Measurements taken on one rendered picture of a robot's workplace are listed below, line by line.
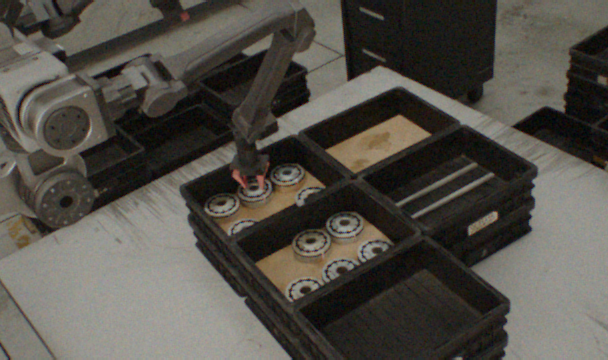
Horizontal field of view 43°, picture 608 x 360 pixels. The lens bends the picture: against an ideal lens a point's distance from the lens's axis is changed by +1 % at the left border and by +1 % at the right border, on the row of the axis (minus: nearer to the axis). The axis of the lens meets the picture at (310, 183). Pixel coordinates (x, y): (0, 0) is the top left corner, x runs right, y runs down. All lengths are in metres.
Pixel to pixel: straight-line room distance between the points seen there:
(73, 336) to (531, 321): 1.20
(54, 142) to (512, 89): 3.08
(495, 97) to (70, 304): 2.62
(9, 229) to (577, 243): 2.59
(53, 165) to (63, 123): 0.37
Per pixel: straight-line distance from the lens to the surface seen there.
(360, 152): 2.39
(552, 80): 4.36
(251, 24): 1.69
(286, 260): 2.04
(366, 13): 3.67
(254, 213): 2.21
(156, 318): 2.17
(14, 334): 3.35
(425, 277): 1.97
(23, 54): 1.70
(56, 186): 1.89
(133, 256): 2.38
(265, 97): 1.96
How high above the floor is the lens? 2.22
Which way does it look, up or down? 37 degrees down
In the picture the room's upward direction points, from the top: 8 degrees counter-clockwise
